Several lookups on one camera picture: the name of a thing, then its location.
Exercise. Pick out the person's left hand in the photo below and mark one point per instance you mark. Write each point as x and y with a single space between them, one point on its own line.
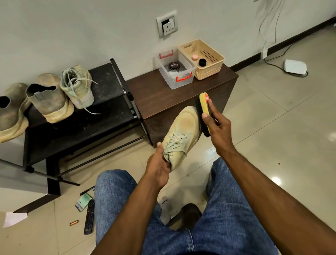
158 168

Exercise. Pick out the person's right hand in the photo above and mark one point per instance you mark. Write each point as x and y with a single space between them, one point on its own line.
220 134

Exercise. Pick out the black orange shoe brush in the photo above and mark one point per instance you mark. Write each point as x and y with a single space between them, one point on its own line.
204 105

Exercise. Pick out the pale green lace-up shoe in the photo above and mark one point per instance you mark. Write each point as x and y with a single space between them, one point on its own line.
80 88
181 136

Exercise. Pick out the clear plastic storage box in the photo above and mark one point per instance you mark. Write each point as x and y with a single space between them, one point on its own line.
179 77

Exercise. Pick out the small black round cap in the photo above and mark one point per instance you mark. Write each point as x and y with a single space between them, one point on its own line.
202 62

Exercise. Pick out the beige plastic basket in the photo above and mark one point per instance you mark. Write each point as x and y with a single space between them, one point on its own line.
208 58

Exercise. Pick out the pink round lid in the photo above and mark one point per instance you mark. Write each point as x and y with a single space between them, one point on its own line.
195 56

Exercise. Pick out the worn tan slip-on shoe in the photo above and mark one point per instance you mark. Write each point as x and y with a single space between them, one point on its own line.
52 100
10 113

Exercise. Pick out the person's right forearm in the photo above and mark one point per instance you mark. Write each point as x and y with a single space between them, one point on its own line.
283 207

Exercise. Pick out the person's left leg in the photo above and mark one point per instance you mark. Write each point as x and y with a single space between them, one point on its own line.
120 210

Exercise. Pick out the person's leg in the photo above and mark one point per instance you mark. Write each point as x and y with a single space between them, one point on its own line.
120 210
231 226

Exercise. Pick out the dark brown wooden cabinet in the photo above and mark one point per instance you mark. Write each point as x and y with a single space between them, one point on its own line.
152 94

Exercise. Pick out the person's right leg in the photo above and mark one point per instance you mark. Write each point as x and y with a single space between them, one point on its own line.
231 226

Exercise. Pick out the black pen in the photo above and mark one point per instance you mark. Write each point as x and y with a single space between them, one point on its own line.
87 190

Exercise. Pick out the black metal shoe rack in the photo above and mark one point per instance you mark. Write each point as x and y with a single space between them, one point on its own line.
94 123

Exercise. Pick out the black round polish tin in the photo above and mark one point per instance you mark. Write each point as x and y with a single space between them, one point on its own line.
174 66

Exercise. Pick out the green paper packet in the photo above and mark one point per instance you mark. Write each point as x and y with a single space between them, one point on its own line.
83 202

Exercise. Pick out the black remote control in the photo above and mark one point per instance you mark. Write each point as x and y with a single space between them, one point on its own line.
89 216

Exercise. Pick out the white router box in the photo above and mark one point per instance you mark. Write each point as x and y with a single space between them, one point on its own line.
295 67

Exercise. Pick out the small brass cylinder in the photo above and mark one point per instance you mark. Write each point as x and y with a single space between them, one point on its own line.
73 223

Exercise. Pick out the white paper sheet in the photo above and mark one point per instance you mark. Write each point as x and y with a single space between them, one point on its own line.
14 219

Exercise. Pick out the white wall plug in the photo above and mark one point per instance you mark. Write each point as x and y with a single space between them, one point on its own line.
264 53

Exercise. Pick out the white wall socket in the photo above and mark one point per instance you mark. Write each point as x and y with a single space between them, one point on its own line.
167 24

